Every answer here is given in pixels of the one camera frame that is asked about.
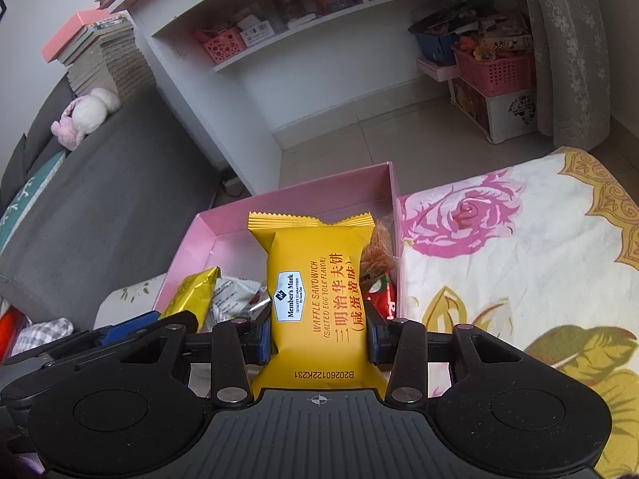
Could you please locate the floral printed blanket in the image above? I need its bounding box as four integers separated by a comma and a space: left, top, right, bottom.
95, 147, 639, 479

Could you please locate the silver snack packet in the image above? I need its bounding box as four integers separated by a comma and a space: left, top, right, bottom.
244, 289, 273, 320

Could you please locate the pink cardboard box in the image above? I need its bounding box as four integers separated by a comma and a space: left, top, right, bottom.
152, 161, 403, 340

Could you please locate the orange red cloth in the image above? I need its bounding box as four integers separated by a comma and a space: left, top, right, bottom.
0, 307, 26, 360

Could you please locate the white bookshelf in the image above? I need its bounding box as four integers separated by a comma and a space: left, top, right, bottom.
107, 0, 525, 195

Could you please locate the small white labelled box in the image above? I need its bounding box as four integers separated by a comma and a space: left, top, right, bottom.
238, 20, 275, 48

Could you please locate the yellow snack packet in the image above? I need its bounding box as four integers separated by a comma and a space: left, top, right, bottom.
248, 211, 390, 400

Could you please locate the pink white plush toy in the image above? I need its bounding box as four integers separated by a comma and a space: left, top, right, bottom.
51, 87, 122, 150

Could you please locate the blue box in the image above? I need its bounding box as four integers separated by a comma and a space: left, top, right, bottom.
417, 30, 462, 67

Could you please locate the clear orange cracker packet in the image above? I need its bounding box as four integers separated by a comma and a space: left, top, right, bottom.
360, 220, 400, 290

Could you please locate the red snack packet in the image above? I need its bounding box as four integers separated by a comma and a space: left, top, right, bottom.
362, 272, 397, 320

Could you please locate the glass jar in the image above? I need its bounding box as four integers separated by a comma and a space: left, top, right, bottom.
272, 0, 308, 23

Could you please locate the large pink basket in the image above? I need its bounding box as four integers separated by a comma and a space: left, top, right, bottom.
452, 42, 535, 98

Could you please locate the white printed snack packet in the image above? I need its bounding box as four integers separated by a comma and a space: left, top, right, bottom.
207, 277, 270, 327

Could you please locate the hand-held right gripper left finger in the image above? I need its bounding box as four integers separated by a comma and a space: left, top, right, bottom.
117, 319, 274, 407

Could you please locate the grey checkered blanket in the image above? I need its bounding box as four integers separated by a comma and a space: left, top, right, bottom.
10, 318, 75, 357

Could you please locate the lace curtain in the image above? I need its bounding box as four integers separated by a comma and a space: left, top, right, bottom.
516, 0, 617, 150

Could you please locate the golden snack packet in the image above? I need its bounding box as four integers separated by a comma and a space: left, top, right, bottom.
159, 267, 222, 333

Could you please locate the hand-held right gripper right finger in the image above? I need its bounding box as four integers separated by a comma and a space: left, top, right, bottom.
363, 304, 525, 406

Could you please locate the small pink basket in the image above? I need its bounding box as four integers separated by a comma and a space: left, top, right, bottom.
194, 27, 248, 65

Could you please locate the grey sofa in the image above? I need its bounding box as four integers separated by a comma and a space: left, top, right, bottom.
0, 77, 220, 330

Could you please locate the teal cushion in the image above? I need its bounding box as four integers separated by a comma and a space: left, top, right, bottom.
0, 150, 68, 255

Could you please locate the white storage box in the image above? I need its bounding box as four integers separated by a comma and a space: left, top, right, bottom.
447, 77, 540, 143

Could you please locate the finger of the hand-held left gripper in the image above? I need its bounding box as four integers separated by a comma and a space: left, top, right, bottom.
97, 311, 199, 347

